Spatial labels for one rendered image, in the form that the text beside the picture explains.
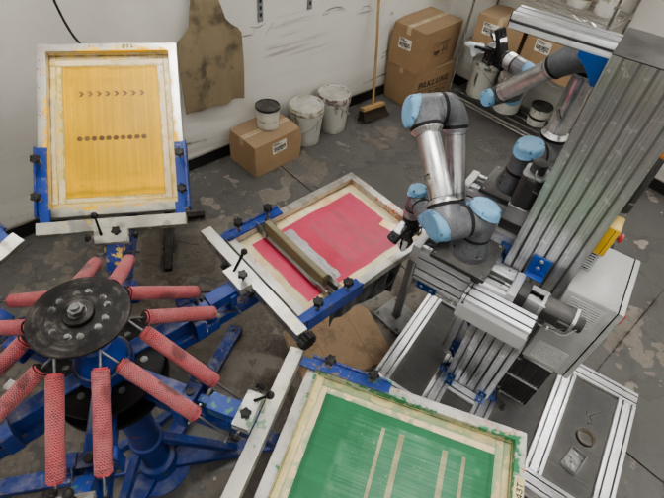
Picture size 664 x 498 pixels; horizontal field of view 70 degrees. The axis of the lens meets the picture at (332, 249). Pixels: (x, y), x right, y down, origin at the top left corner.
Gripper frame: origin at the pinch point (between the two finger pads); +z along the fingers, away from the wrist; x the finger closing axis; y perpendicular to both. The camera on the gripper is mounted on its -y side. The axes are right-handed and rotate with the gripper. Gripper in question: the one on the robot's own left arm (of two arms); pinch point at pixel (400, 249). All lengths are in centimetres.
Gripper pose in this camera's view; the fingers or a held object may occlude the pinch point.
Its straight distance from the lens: 211.7
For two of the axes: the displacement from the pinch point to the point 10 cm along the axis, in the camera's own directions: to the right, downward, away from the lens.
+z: -0.5, 6.6, 7.5
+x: -6.5, -5.9, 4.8
